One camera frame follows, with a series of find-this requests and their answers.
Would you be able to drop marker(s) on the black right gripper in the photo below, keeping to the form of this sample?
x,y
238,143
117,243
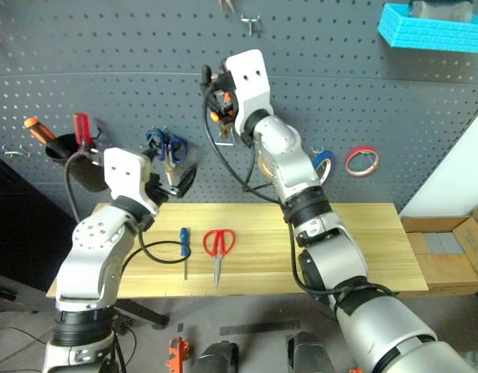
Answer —
x,y
225,83

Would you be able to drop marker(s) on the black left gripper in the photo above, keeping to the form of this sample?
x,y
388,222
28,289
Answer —
x,y
161,190

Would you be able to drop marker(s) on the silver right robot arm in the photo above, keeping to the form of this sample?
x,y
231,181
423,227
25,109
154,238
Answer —
x,y
320,241

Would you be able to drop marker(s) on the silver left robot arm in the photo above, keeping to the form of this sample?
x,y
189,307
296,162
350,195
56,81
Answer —
x,y
87,256

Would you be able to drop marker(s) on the silver double pegboard hook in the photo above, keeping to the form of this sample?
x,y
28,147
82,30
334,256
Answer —
x,y
250,24

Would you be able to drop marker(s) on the grey metal pegboard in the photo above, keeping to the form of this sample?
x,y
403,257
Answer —
x,y
106,77

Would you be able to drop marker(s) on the blue tape roll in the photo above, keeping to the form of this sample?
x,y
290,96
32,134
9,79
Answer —
x,y
324,159

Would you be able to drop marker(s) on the silver long pegboard hook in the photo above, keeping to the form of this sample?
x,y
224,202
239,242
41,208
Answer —
x,y
17,152

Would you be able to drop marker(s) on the red tape roll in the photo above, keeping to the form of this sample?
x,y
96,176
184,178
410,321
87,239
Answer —
x,y
362,151

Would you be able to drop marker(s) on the black floor tape strip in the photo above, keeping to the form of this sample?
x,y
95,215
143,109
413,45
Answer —
x,y
258,328

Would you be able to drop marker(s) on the black tool holder cup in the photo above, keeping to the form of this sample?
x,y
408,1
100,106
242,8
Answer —
x,y
87,175

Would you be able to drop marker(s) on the metal pliers tips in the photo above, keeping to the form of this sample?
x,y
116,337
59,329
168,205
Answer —
x,y
226,5

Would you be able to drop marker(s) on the black table leg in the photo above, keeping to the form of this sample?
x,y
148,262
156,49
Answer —
x,y
145,314

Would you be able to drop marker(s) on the orange black device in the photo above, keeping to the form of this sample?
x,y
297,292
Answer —
x,y
178,353

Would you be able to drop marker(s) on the dark rounded shape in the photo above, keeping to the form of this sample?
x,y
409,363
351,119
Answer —
x,y
217,357
310,353

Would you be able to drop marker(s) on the blue plastic basket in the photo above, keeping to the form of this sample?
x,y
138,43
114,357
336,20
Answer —
x,y
429,33

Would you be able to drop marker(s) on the grey item in basket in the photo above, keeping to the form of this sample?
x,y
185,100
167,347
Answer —
x,y
440,8

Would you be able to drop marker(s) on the brown cardboard box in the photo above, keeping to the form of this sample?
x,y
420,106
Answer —
x,y
444,248

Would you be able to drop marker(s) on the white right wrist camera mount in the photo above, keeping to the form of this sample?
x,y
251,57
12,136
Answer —
x,y
252,89

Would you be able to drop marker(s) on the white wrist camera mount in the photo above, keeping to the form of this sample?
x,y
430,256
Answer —
x,y
252,89
124,175

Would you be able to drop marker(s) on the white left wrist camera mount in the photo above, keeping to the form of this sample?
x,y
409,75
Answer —
x,y
124,175

